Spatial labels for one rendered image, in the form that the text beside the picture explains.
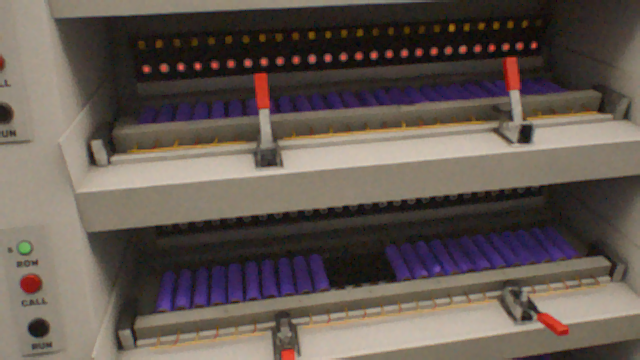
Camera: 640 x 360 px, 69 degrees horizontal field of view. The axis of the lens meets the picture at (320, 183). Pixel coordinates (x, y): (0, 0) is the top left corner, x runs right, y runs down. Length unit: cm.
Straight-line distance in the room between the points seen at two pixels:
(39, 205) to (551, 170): 51
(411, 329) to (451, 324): 5
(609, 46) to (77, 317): 66
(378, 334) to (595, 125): 34
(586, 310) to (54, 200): 57
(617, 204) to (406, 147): 30
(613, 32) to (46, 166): 64
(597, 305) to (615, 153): 18
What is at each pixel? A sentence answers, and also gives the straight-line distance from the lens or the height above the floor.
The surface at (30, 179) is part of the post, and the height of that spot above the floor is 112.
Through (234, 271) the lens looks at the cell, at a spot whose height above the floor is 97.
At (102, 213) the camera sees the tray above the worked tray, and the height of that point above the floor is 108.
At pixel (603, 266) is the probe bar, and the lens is 67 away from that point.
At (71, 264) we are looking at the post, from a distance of 49.
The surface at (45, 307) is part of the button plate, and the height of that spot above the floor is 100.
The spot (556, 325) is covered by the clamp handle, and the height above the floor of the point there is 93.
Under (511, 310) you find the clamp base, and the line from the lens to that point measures 59.
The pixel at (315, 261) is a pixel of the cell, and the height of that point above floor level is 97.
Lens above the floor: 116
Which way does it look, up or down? 8 degrees down
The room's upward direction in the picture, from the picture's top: 4 degrees counter-clockwise
